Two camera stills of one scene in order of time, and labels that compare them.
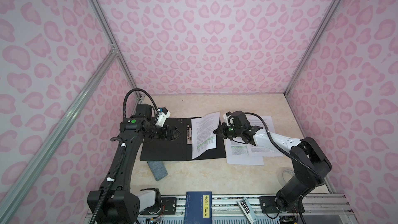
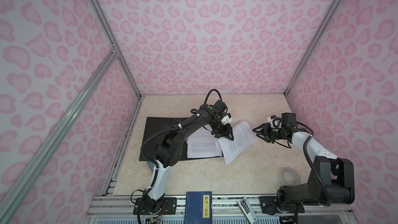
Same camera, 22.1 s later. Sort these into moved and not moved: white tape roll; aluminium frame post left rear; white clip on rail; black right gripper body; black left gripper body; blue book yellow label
Moved: black left gripper body; black right gripper body
Not moved: white tape roll; blue book yellow label; aluminium frame post left rear; white clip on rail
